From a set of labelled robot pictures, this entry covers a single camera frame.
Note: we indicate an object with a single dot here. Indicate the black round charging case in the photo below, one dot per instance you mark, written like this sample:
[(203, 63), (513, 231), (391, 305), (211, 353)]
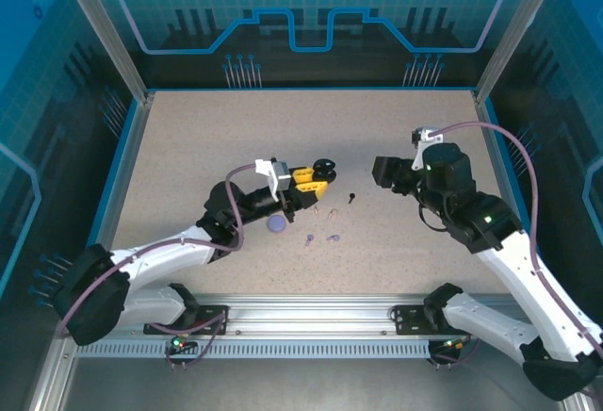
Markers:
[(325, 168)]

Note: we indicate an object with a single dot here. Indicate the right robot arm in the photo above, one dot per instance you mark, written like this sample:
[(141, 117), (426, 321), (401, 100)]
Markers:
[(518, 260)]

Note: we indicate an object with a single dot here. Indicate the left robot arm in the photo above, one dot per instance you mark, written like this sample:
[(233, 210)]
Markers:
[(155, 255)]

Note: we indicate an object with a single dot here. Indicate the purple round charging case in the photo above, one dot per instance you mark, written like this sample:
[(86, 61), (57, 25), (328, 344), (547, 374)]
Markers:
[(276, 225)]

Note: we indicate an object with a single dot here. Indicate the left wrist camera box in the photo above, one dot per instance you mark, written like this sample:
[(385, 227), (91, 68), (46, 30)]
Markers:
[(275, 177)]

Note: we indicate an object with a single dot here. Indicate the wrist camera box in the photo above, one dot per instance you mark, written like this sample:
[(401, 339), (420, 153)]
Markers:
[(426, 135), (275, 177)]

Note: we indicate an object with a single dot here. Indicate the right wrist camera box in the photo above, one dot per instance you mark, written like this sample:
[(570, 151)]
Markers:
[(426, 135)]

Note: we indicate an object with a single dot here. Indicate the aluminium side rail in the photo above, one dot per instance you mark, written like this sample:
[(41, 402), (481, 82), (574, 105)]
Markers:
[(497, 147), (118, 194)]

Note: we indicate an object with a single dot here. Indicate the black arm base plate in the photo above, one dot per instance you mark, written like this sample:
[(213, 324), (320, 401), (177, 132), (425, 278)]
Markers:
[(212, 314), (410, 319)]

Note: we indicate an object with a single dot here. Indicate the aluminium front rail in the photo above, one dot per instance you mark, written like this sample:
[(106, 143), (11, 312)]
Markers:
[(306, 317)]

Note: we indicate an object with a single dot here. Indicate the aluminium frame post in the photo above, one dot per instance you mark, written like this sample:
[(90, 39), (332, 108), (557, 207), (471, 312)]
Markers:
[(113, 29), (513, 29)]

